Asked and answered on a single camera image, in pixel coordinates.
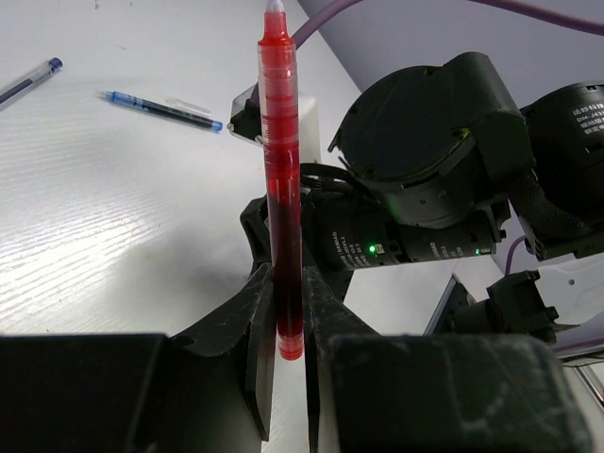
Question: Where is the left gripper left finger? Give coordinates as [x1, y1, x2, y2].
[1, 265, 275, 452]

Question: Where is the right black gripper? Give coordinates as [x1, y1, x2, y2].
[241, 163, 511, 302]

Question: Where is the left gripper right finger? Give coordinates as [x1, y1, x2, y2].
[302, 267, 603, 452]

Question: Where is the long red pen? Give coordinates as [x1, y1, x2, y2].
[258, 1, 304, 361]

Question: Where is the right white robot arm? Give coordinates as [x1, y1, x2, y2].
[242, 52, 603, 359]

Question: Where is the blue gel pen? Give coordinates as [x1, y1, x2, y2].
[96, 91, 224, 133]

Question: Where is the clear pen cap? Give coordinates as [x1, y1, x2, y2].
[165, 97, 211, 117]

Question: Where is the blue ballpoint pen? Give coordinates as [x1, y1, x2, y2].
[1, 57, 63, 109]

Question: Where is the aluminium side rail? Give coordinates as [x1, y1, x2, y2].
[424, 274, 475, 336]

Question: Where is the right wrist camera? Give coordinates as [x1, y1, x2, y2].
[227, 85, 321, 163]

